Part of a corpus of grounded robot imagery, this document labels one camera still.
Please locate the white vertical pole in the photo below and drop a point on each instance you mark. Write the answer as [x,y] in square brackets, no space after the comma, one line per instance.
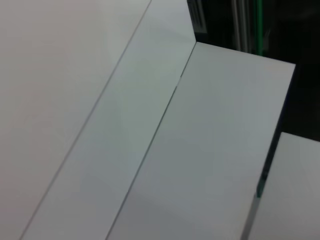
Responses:
[241,22]

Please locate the green vertical strip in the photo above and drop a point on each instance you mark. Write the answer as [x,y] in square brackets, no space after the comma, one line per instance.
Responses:
[260,25]

